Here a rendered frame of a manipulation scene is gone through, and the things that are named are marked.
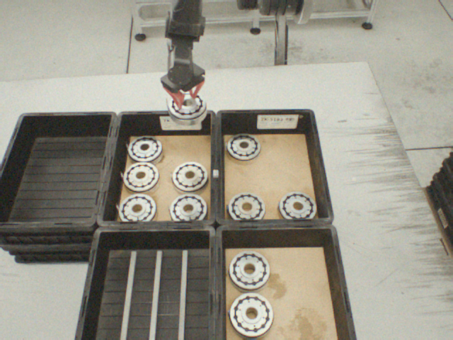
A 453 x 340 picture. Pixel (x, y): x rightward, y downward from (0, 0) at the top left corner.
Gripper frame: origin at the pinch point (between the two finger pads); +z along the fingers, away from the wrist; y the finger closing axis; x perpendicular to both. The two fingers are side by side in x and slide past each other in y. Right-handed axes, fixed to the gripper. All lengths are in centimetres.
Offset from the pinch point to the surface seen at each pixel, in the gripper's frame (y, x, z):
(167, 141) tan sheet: -2.4, 9.1, 22.0
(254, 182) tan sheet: 5.0, -21.6, 22.2
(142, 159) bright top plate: -13.6, 6.8, 18.8
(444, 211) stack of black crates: 88, -67, 85
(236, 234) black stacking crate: -14.2, -32.2, 14.5
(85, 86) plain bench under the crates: 0, 64, 35
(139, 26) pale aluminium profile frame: 87, 156, 94
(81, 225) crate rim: -40.3, -3.6, 12.1
